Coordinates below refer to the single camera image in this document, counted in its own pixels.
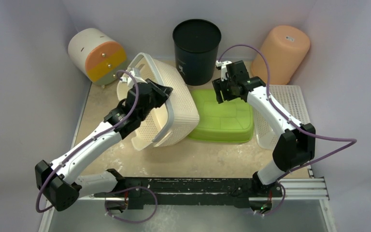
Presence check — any white perforated strainer basket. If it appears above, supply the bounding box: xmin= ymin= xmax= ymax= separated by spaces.
xmin=253 ymin=84 xmax=311 ymax=151

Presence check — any dark navy round bin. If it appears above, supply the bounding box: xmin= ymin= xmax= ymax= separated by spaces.
xmin=172 ymin=19 xmax=222 ymax=86

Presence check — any lime green basin tray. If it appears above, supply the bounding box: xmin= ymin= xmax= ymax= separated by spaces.
xmin=188 ymin=89 xmax=254 ymax=143

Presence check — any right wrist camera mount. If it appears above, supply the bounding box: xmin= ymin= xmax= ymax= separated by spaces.
xmin=215 ymin=60 xmax=231 ymax=81

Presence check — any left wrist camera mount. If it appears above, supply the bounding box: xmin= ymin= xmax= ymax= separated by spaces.
xmin=127 ymin=68 xmax=144 ymax=86

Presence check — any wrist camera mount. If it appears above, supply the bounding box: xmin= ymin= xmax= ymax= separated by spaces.
xmin=127 ymin=68 xmax=144 ymax=86
xmin=215 ymin=60 xmax=231 ymax=81

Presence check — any orange plastic bucket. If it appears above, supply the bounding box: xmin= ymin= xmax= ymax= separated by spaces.
xmin=260 ymin=25 xmax=311 ymax=85

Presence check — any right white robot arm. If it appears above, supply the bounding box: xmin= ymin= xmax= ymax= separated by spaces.
xmin=212 ymin=61 xmax=315 ymax=197

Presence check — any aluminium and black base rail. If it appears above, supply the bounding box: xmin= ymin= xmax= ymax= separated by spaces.
xmin=47 ymin=169 xmax=329 ymax=212

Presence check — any cream perforated laundry basket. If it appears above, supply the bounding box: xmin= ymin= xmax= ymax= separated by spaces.
xmin=127 ymin=52 xmax=200 ymax=151

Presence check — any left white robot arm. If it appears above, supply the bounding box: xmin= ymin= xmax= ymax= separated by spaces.
xmin=35 ymin=79 xmax=173 ymax=213

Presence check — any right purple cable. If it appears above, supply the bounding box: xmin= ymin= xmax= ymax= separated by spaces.
xmin=217 ymin=44 xmax=357 ymax=218

